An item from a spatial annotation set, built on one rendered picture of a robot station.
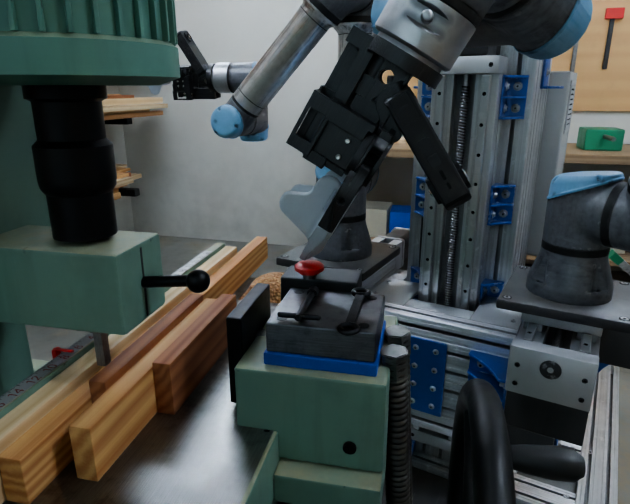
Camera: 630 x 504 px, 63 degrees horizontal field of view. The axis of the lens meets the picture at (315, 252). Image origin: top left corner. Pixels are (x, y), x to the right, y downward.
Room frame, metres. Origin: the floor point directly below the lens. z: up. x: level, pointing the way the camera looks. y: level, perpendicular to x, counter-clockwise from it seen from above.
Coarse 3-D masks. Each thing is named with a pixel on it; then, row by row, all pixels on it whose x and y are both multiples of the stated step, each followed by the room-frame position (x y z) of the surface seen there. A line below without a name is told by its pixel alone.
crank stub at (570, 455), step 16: (512, 448) 0.33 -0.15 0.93; (528, 448) 0.32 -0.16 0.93; (544, 448) 0.32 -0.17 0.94; (560, 448) 0.32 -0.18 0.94; (528, 464) 0.31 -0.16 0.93; (544, 464) 0.31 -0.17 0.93; (560, 464) 0.31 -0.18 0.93; (576, 464) 0.31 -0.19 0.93; (560, 480) 0.31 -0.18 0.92; (576, 480) 0.31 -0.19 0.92
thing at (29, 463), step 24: (264, 240) 0.86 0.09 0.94; (240, 264) 0.74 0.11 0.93; (216, 288) 0.65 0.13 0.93; (168, 312) 0.56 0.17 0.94; (72, 408) 0.37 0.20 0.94; (48, 432) 0.33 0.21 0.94; (0, 456) 0.31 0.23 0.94; (24, 456) 0.31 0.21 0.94; (48, 456) 0.33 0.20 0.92; (72, 456) 0.35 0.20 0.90; (24, 480) 0.30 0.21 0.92; (48, 480) 0.32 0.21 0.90
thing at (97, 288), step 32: (0, 256) 0.40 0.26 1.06; (32, 256) 0.39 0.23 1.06; (64, 256) 0.39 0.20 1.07; (96, 256) 0.38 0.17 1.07; (128, 256) 0.39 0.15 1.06; (160, 256) 0.44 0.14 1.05; (0, 288) 0.40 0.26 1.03; (32, 288) 0.39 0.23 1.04; (64, 288) 0.39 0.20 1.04; (96, 288) 0.38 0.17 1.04; (128, 288) 0.39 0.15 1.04; (160, 288) 0.43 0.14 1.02; (0, 320) 0.40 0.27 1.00; (32, 320) 0.39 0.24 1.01; (64, 320) 0.39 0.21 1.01; (96, 320) 0.38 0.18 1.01; (128, 320) 0.38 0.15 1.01
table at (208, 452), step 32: (224, 352) 0.53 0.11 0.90; (224, 384) 0.46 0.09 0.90; (160, 416) 0.41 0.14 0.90; (192, 416) 0.41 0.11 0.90; (224, 416) 0.41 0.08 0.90; (128, 448) 0.37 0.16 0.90; (160, 448) 0.37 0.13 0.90; (192, 448) 0.37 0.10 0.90; (224, 448) 0.37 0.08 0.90; (256, 448) 0.37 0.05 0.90; (64, 480) 0.33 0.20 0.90; (128, 480) 0.33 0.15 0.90; (160, 480) 0.33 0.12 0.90; (192, 480) 0.33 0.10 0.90; (224, 480) 0.33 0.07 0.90; (256, 480) 0.33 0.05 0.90; (288, 480) 0.37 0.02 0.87; (320, 480) 0.36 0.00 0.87; (352, 480) 0.36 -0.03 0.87
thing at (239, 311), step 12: (252, 288) 0.50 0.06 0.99; (264, 288) 0.49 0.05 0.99; (252, 300) 0.46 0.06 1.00; (264, 300) 0.49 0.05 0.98; (240, 312) 0.44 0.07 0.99; (252, 312) 0.45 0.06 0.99; (264, 312) 0.49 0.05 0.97; (228, 324) 0.42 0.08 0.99; (240, 324) 0.42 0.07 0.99; (252, 324) 0.45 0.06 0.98; (264, 324) 0.49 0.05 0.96; (228, 336) 0.42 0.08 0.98; (240, 336) 0.42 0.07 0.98; (252, 336) 0.45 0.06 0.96; (228, 348) 0.42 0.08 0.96; (240, 348) 0.42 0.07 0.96; (228, 360) 0.43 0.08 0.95
